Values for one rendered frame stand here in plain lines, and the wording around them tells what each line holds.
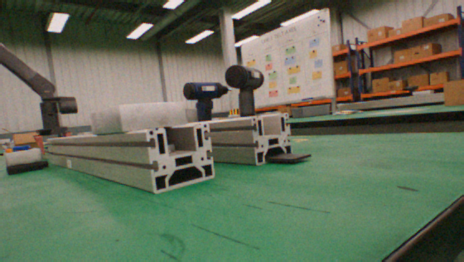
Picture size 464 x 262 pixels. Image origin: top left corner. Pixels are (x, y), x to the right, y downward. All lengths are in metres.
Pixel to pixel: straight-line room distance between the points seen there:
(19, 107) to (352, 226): 12.11
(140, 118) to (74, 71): 12.17
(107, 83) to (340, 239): 12.66
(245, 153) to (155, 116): 0.17
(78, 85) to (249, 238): 12.40
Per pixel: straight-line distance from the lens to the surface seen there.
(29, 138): 3.34
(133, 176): 0.45
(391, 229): 0.24
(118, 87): 12.92
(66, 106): 1.37
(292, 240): 0.22
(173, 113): 0.49
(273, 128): 0.56
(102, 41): 13.14
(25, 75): 1.37
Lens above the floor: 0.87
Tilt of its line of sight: 3 degrees down
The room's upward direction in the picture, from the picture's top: 7 degrees counter-clockwise
